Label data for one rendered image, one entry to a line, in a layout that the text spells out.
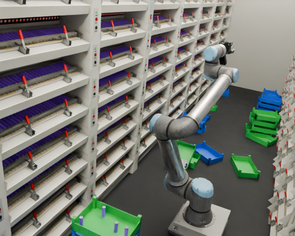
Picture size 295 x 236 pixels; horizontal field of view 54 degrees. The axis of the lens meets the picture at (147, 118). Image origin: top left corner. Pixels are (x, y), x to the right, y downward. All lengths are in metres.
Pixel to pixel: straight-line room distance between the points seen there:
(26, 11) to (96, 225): 1.08
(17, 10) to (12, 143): 0.55
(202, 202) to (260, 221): 0.68
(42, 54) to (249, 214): 1.97
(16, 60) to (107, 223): 0.94
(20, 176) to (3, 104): 0.38
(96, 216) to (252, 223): 1.29
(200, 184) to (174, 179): 0.17
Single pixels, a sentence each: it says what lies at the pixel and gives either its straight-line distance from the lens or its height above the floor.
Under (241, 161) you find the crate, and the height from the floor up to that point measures 0.00.
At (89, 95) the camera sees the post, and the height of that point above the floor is 0.97.
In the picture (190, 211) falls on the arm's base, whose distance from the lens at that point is 2.10.
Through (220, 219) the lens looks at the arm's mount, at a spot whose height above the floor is 0.15.
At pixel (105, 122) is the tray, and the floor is 0.71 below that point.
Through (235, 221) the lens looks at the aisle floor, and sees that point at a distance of 2.46.
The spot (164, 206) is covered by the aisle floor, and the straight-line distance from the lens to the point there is 2.41.
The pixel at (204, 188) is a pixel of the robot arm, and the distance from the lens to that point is 1.99.
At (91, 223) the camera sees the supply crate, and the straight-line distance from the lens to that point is 1.66.
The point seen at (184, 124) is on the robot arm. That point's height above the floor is 0.92.
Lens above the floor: 1.57
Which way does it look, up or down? 24 degrees down
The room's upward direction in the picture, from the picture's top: 6 degrees clockwise
